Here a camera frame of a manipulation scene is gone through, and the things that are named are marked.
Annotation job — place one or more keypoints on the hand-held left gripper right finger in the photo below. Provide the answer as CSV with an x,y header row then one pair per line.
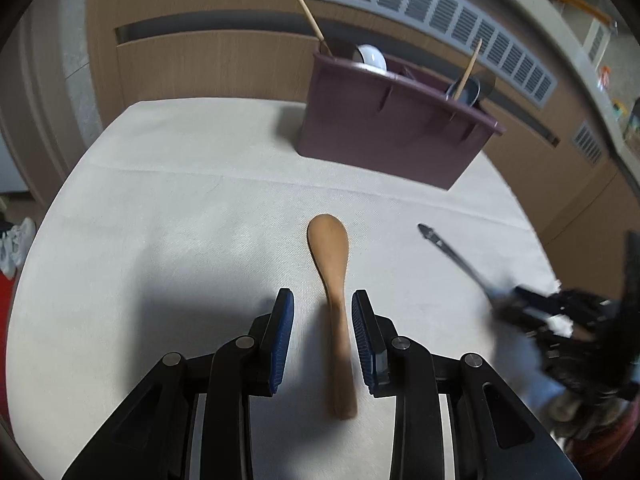
x,y
362,340

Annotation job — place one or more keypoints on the white shoes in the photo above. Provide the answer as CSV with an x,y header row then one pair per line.
x,y
15,247

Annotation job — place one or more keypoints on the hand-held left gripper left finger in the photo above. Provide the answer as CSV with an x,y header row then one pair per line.
x,y
281,340

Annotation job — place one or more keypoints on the purple utensil organizer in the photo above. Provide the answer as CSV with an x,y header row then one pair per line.
x,y
380,125

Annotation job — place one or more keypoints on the wooden spoon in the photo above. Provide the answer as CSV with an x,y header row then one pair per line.
x,y
327,245

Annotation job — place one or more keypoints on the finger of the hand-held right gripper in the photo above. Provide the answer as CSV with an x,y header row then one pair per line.
x,y
525,305

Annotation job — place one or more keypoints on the metal fork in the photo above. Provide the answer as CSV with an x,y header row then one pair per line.
x,y
452,255

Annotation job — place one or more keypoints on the orange bottle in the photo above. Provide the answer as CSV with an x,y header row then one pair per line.
x,y
605,77

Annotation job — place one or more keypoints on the wooden chopstick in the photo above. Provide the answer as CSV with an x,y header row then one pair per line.
x,y
470,67
310,17

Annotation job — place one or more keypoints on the small grey vent grille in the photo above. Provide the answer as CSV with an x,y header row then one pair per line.
x,y
587,142

